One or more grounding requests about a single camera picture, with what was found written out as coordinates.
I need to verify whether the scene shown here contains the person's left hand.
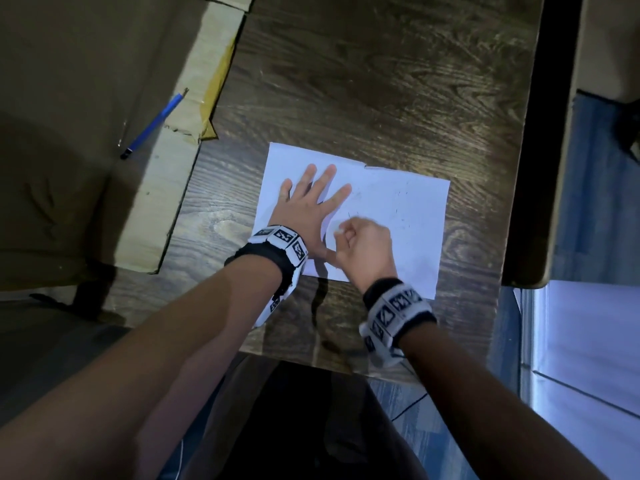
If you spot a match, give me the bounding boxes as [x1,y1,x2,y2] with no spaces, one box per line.
[268,163,353,263]

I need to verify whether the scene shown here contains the person's right hand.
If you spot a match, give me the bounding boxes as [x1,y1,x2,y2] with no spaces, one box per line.
[332,216,399,295]

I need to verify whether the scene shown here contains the white paper sheet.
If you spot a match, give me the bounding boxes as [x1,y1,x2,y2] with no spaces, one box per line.
[248,142,451,301]

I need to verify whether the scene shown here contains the person's right forearm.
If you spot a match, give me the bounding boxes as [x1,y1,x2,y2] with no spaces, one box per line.
[399,322,609,480]

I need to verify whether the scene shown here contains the person's left forearm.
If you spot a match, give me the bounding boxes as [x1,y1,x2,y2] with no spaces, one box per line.
[0,254,285,480]

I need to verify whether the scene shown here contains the person's dark trousers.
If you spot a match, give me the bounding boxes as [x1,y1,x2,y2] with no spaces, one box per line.
[159,354,426,480]

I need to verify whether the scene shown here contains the black white marker wristband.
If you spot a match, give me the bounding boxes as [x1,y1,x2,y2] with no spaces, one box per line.
[223,224,310,329]
[358,277,439,369]

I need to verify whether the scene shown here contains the blue pencil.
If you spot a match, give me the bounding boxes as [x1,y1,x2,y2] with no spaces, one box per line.
[119,87,190,161]

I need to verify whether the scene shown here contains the white panel with metal edge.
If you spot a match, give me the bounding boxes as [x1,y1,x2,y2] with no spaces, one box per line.
[513,280,640,480]

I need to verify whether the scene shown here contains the brown cardboard box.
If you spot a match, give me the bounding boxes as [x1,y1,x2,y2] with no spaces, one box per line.
[0,0,256,291]

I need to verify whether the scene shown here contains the tan wooden cabinet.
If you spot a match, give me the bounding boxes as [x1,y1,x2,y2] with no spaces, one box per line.
[575,0,640,103]

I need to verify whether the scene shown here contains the thin black cable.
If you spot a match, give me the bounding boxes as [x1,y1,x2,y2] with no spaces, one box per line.
[389,357,431,423]

